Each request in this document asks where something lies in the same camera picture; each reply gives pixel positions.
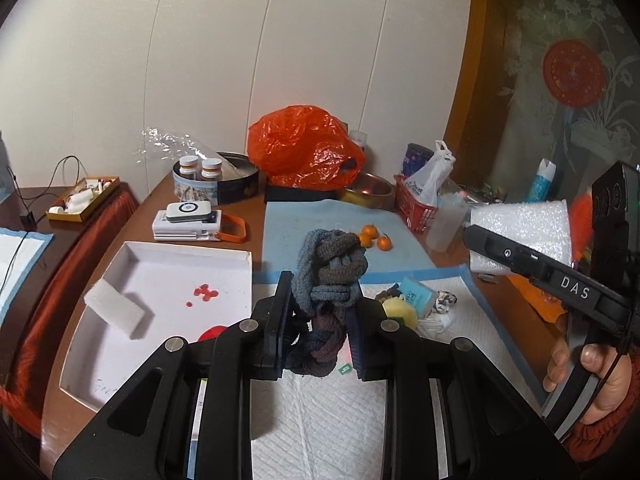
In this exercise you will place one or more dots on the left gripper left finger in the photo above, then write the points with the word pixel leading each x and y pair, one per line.
pixel 185 412

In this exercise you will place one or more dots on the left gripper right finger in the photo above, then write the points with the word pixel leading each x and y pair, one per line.
pixel 450 413

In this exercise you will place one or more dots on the white cloth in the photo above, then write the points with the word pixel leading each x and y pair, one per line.
pixel 436 323

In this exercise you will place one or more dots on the white foam block large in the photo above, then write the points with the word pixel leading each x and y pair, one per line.
pixel 543 226

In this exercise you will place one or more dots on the leopard print cloth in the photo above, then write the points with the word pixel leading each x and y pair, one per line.
pixel 444 301

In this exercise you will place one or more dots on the white foam block small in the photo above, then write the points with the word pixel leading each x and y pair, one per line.
pixel 114 308

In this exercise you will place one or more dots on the grey knotted rope toy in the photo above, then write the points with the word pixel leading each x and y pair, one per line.
pixel 325 286

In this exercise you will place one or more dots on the right hand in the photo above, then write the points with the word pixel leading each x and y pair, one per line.
pixel 601 360

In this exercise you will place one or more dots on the yellow green sponge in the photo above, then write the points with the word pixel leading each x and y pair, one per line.
pixel 398 309

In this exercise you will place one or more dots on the blue spray can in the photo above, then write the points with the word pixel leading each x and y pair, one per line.
pixel 542 182

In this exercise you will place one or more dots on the red table cloth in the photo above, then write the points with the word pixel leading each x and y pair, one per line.
pixel 23 395

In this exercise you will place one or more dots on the white shallow box tray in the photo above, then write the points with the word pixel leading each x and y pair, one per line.
pixel 182 291

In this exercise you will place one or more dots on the white quilted pad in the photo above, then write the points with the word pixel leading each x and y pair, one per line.
pixel 332 428

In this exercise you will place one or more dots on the mandarin orange right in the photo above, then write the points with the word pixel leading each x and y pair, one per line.
pixel 384 243

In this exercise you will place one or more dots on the mandarin orange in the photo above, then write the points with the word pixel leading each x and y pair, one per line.
pixel 384 243
pixel 370 231
pixel 365 240

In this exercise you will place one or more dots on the mandarin orange left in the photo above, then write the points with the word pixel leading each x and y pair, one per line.
pixel 365 240

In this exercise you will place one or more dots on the mandarin orange top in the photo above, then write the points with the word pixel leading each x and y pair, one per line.
pixel 370 231

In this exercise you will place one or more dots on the red plastic basket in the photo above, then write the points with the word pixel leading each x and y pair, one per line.
pixel 417 216

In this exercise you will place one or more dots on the white flat device stack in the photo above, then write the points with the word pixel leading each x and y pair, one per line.
pixel 206 230

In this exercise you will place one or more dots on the white plastic bag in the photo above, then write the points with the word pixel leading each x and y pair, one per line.
pixel 424 184

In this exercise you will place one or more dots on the white blue pad side table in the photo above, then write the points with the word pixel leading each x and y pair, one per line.
pixel 19 252

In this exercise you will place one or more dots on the white power bank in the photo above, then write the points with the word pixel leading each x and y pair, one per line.
pixel 195 210

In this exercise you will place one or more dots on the blue cylindrical can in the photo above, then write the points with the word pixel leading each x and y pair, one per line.
pixel 415 158

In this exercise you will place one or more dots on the brass metal bowl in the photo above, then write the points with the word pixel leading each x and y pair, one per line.
pixel 370 191

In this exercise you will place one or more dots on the wooden tray with items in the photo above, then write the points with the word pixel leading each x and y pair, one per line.
pixel 81 201

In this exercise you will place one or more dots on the pill bottle left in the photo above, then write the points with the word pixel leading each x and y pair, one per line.
pixel 189 166

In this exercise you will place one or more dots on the pill bottle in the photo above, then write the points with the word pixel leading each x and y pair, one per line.
pixel 189 166
pixel 211 169

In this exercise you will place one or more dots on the pill bottle right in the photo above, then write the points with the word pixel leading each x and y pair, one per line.
pixel 211 169

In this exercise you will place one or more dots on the round tin box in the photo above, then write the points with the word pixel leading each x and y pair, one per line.
pixel 236 184

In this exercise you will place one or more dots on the clear plastic wrap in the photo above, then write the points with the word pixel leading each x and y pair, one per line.
pixel 158 145

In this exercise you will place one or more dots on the orange plastic bag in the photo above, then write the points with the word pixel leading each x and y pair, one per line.
pixel 303 146

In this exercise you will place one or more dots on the red round wall decoration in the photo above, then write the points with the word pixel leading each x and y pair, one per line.
pixel 573 73

